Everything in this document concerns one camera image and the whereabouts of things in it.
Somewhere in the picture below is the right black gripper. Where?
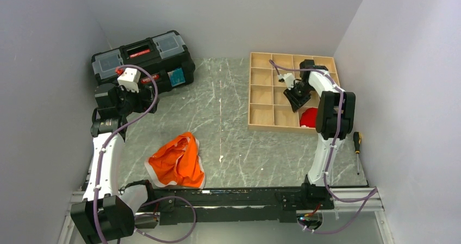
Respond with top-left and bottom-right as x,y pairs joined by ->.
283,82 -> 313,112

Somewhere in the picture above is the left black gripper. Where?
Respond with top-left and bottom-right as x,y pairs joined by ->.
114,81 -> 159,116

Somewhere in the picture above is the wooden compartment tray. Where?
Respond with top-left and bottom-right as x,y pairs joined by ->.
248,52 -> 340,134

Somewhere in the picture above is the orange underwear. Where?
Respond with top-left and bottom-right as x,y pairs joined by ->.
145,132 -> 206,189

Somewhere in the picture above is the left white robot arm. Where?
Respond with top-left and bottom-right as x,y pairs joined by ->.
70,84 -> 158,243

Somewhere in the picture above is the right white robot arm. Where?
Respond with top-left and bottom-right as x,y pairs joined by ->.
279,59 -> 356,188

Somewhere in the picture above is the red rolled underwear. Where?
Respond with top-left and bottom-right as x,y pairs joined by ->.
299,108 -> 318,128

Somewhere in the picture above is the black plastic toolbox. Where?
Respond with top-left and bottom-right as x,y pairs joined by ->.
91,30 -> 196,93

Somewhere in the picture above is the yellow black screwdriver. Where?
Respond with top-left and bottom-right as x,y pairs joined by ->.
353,132 -> 362,175

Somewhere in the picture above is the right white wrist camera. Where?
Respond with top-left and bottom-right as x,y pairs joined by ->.
278,73 -> 296,90

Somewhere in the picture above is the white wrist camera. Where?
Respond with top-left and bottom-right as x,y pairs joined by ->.
117,68 -> 141,93
278,73 -> 296,90

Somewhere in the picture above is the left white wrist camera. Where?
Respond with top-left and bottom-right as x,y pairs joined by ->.
117,68 -> 141,93

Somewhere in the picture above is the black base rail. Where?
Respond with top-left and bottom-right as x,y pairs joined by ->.
137,184 -> 334,226

